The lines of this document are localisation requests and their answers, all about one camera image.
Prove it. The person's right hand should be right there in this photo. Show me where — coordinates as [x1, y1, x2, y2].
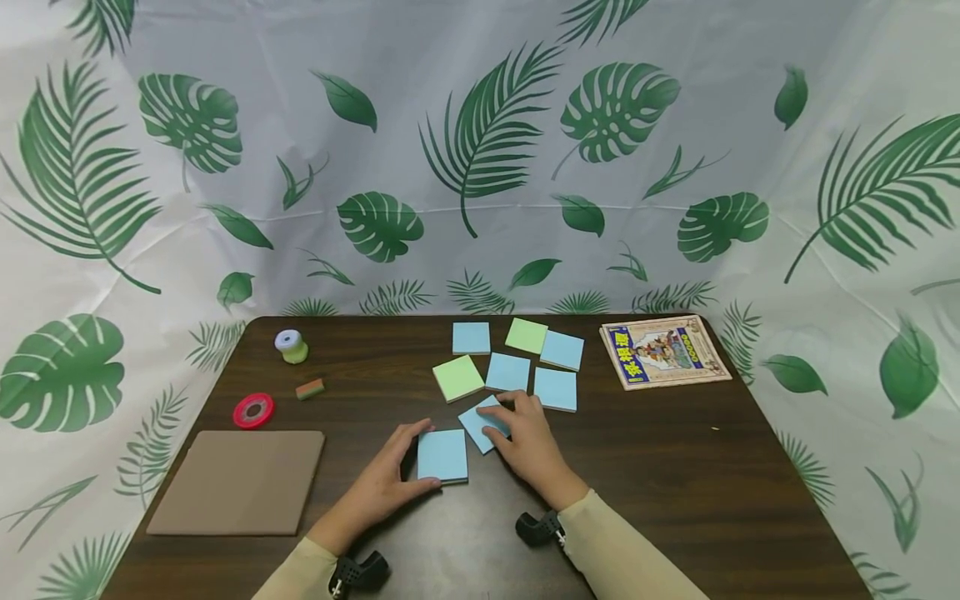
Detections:
[480, 390, 592, 512]

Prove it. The person's left hand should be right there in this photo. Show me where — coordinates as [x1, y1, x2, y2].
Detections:
[306, 418, 443, 558]

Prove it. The blue sticky note pad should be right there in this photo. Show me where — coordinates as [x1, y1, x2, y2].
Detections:
[539, 329, 586, 373]
[457, 394, 516, 456]
[484, 352, 533, 394]
[451, 322, 493, 357]
[416, 428, 470, 486]
[532, 367, 579, 414]

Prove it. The person's left forearm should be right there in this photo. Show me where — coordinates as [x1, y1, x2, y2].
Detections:
[251, 535, 340, 600]

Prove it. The person's right forearm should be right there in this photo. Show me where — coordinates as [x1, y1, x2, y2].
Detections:
[557, 488, 711, 600]

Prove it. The green sticky note pad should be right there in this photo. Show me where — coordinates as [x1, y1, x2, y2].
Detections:
[432, 354, 487, 405]
[503, 317, 550, 357]

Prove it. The black wrist band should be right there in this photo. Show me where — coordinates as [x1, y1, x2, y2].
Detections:
[329, 549, 392, 595]
[514, 509, 568, 552]

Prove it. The green and white tape roll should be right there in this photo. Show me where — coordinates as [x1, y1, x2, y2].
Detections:
[273, 328, 310, 366]

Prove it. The illustrated picture book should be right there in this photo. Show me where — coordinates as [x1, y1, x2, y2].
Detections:
[599, 314, 734, 392]

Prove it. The red tape roll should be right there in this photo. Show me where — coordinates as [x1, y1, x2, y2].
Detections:
[232, 392, 276, 430]

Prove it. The brown rectangular board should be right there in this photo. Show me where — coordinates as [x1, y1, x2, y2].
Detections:
[146, 430, 327, 537]

